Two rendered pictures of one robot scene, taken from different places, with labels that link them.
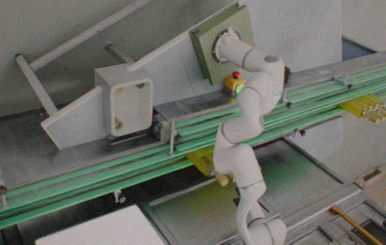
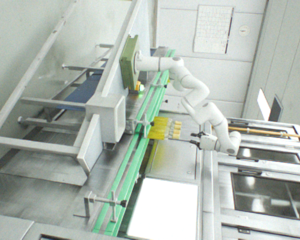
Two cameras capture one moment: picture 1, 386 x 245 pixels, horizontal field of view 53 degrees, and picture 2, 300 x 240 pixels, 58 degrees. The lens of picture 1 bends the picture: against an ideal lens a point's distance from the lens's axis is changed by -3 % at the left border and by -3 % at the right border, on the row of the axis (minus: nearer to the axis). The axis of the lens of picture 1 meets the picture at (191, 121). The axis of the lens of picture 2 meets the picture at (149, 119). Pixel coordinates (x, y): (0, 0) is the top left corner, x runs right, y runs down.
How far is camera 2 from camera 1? 1.06 m
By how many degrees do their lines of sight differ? 38
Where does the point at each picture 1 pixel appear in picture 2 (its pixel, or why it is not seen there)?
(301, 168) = (177, 118)
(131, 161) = (132, 152)
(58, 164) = (105, 178)
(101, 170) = (127, 166)
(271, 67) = (180, 63)
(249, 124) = (205, 91)
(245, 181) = (220, 119)
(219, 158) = (201, 115)
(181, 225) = (176, 171)
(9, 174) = not seen: hidden behind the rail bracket
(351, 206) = not seen: hidden behind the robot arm
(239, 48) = (152, 59)
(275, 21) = not seen: hidden behind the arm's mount
